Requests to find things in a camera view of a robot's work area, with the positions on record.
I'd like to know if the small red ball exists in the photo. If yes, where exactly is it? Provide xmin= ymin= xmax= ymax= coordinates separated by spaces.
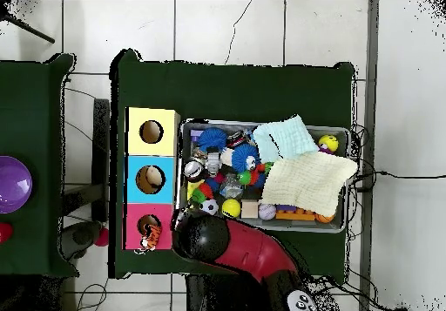
xmin=92 ymin=226 xmax=110 ymax=248

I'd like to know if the yellow smiley face ball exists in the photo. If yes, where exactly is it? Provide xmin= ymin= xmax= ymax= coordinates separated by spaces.
xmin=318 ymin=134 xmax=340 ymax=153

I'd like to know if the mint green knitted cloth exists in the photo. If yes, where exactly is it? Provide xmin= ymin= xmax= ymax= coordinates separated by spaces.
xmin=251 ymin=114 xmax=320 ymax=164

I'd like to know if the shallow wire mesh bin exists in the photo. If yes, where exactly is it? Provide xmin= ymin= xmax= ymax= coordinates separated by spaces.
xmin=175 ymin=118 xmax=351 ymax=234

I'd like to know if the red round object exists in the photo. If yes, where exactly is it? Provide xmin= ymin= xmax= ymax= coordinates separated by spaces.
xmin=0 ymin=221 xmax=14 ymax=245

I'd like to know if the wooden box with three holes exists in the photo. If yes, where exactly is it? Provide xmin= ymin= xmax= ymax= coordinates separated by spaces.
xmin=124 ymin=106 xmax=182 ymax=250

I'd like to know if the small crumpled clear bottle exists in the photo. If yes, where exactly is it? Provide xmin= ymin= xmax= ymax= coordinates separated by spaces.
xmin=220 ymin=173 xmax=244 ymax=199

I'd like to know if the purple bowl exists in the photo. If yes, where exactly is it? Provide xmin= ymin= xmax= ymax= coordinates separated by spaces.
xmin=0 ymin=155 xmax=33 ymax=215

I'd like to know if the silver crushed can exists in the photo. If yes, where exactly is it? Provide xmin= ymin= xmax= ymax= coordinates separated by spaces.
xmin=183 ymin=159 xmax=206 ymax=181

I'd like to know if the dark green table cloth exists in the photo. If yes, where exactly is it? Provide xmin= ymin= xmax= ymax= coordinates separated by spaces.
xmin=108 ymin=48 xmax=356 ymax=280

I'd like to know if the plain yellow ball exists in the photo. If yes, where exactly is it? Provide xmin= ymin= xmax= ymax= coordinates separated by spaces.
xmin=221 ymin=198 xmax=242 ymax=220

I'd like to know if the orange toy brick plate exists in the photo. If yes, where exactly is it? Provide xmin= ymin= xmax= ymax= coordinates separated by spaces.
xmin=274 ymin=206 xmax=318 ymax=221

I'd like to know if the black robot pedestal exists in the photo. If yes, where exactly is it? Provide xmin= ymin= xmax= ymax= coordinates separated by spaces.
xmin=186 ymin=274 xmax=266 ymax=311

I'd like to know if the blue spiky toy with eyes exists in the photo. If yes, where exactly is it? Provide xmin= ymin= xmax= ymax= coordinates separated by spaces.
xmin=230 ymin=142 xmax=261 ymax=173

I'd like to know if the cream knitted cloth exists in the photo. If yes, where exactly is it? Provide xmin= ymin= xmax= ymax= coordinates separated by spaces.
xmin=260 ymin=150 xmax=359 ymax=219

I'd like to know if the black tripod leg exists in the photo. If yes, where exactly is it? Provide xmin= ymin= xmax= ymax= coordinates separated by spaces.
xmin=0 ymin=9 xmax=56 ymax=44

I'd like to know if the plain wooden block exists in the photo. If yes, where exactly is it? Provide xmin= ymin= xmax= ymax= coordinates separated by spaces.
xmin=240 ymin=200 xmax=260 ymax=220

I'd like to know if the orange tiger striped plush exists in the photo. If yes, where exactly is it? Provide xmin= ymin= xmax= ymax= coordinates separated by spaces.
xmin=139 ymin=222 xmax=164 ymax=254

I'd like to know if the side table with green cloth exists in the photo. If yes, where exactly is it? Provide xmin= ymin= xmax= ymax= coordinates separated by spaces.
xmin=0 ymin=52 xmax=80 ymax=279

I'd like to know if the black floor cable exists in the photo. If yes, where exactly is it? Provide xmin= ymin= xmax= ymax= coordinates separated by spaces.
xmin=351 ymin=169 xmax=446 ymax=193

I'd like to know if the white baseball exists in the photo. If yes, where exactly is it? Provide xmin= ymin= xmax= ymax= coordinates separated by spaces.
xmin=258 ymin=203 xmax=278 ymax=221

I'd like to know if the blue spiky ball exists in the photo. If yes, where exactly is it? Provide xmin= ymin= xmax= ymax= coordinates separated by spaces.
xmin=197 ymin=126 xmax=228 ymax=154

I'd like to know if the orange and green spiky toy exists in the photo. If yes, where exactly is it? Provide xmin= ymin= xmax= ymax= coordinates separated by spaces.
xmin=190 ymin=182 xmax=214 ymax=205

